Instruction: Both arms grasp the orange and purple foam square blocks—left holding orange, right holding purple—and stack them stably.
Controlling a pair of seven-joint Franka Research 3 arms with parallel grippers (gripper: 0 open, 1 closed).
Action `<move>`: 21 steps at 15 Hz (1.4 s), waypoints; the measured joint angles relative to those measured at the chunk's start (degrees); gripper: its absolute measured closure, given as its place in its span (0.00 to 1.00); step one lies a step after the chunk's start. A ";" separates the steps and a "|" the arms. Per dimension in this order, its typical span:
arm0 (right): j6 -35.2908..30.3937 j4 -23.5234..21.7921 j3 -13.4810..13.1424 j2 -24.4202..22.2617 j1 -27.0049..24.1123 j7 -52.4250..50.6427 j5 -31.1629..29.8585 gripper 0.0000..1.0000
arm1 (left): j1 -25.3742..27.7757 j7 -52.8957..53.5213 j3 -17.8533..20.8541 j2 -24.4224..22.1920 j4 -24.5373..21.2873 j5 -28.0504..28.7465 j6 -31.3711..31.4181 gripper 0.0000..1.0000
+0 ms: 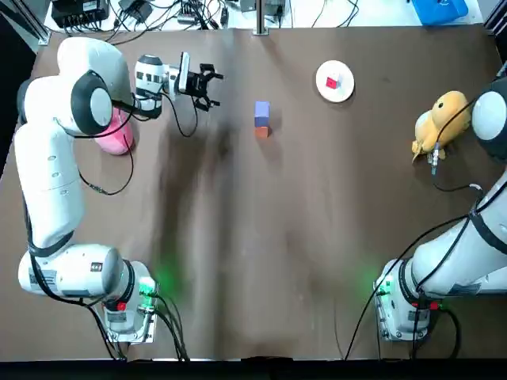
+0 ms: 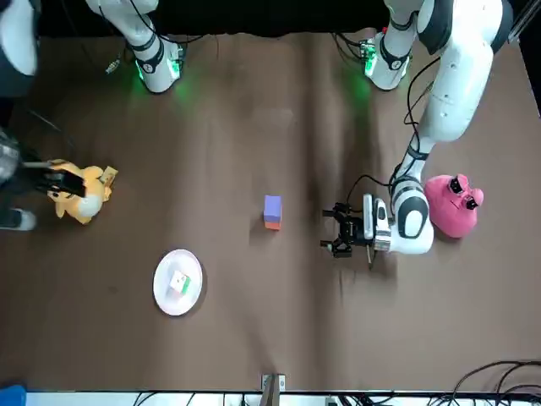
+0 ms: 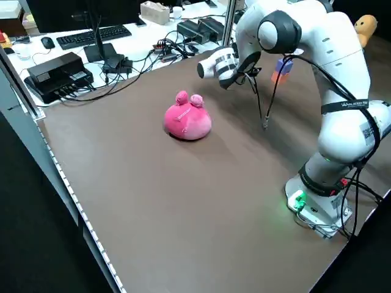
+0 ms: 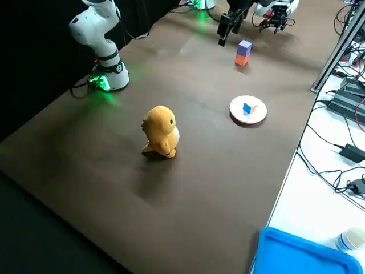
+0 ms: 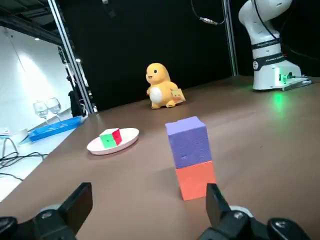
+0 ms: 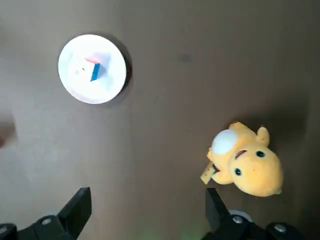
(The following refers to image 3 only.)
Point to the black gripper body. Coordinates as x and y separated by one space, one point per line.
253 72

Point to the orange foam block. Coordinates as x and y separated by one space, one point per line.
279 78

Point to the purple foam block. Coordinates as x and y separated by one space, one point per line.
285 65

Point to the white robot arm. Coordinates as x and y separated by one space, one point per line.
336 76

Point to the black power supply brick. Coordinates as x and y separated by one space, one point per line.
212 26
189 30

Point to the pink plush toy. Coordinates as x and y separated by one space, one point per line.
187 120

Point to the usb hub with plugs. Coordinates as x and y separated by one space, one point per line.
162 47

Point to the white cup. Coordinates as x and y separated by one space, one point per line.
177 13

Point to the beige tissue box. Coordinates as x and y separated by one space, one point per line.
154 12

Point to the yellow plush toy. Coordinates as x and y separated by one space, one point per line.
365 29

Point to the small black power adapter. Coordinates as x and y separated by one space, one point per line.
117 64

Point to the black keyboard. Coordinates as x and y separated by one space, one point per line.
94 36

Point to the black computer monitor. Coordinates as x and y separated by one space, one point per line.
76 15

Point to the black computer mouse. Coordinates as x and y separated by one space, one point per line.
47 42

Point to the aluminium profile post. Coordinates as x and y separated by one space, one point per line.
229 21

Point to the black network switch box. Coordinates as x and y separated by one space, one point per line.
58 73

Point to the aluminium table frame rail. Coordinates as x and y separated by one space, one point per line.
61 171

